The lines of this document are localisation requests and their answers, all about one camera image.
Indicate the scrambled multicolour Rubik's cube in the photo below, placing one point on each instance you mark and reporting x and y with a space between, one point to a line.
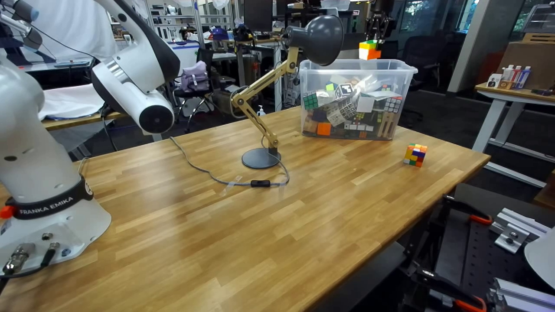
417 154

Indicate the silver aluminium extrusion rail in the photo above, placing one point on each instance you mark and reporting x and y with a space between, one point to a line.
517 227

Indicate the small white bottle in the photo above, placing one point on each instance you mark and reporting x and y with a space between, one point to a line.
507 76

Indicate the dark grey mounted device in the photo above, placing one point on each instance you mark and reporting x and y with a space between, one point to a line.
18 17

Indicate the white legged wooden desk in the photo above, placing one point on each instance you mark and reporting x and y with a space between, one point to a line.
491 114

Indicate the purple white bundle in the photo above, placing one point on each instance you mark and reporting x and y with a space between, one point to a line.
191 76

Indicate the small blue bottle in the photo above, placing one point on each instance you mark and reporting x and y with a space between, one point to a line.
523 76

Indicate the black perforated platform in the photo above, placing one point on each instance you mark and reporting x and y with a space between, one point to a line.
462 253

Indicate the orange faced cube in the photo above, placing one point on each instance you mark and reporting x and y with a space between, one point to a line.
323 128

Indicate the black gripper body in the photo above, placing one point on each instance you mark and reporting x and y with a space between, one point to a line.
379 22

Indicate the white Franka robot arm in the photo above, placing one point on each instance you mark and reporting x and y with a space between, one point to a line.
35 144

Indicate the white faced cube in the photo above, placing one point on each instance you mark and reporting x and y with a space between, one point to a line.
365 104

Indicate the green faced cube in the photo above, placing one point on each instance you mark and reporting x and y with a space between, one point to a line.
311 100

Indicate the wooden desk lamp grey shade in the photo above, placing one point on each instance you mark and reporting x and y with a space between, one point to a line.
261 158

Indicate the clear plastic storage container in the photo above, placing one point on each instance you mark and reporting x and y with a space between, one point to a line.
347 69

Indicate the brown cardboard carton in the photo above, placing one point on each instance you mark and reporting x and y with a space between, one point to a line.
535 57

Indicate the green orange Rubik's cube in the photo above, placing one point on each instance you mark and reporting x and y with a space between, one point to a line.
370 52

